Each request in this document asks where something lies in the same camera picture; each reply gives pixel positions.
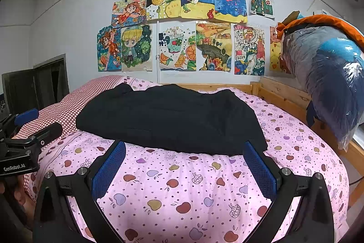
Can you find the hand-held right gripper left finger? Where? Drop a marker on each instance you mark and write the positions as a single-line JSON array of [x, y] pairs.
[[109, 169]]

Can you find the field landscape drawing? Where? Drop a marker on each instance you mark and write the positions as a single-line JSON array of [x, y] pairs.
[[213, 46]]

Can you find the black padded jacket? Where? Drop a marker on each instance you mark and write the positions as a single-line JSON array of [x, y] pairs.
[[170, 120]]

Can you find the plastic bag of clothes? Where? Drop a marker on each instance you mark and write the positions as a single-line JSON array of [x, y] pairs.
[[327, 75]]

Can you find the person's left hand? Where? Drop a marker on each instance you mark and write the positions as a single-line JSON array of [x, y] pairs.
[[22, 191]]

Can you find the wooden bed frame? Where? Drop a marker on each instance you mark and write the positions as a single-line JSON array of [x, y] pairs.
[[284, 92]]

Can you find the pineapple drawing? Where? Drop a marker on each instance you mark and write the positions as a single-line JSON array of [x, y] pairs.
[[163, 1]]

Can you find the pink jellyfish drawing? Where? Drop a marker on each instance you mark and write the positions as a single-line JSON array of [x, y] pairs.
[[230, 1]]

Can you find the yellow bear drawing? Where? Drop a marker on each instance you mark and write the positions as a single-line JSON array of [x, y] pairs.
[[277, 52]]

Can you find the red checked pillow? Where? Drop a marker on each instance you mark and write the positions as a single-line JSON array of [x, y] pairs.
[[62, 109]]

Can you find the city collage drawing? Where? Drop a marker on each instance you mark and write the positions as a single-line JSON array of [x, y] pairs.
[[248, 49]]

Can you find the running girl drawing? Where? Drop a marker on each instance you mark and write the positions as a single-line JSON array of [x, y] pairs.
[[109, 49]]

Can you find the pink apple print quilt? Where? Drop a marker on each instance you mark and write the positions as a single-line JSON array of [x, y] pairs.
[[184, 189]]

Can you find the blond boy drawing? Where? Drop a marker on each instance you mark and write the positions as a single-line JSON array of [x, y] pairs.
[[136, 48]]

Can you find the orange cloth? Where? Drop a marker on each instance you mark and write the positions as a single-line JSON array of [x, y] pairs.
[[327, 19]]

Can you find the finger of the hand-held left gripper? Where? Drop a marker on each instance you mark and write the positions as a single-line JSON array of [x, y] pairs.
[[47, 133], [27, 116]]

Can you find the dark grey door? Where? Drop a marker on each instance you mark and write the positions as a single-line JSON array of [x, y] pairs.
[[20, 89]]

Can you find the white wall box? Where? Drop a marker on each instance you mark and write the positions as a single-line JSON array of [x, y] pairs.
[[321, 11]]

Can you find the juice cup oranges drawing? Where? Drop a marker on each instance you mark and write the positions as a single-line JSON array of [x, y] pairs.
[[177, 46]]

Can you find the dark door frame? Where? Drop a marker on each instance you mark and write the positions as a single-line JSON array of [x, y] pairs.
[[54, 75]]

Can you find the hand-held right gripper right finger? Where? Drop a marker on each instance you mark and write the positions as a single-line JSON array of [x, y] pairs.
[[260, 171]]

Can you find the orange-haired girl drawing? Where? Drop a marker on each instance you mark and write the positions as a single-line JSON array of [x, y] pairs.
[[129, 12]]

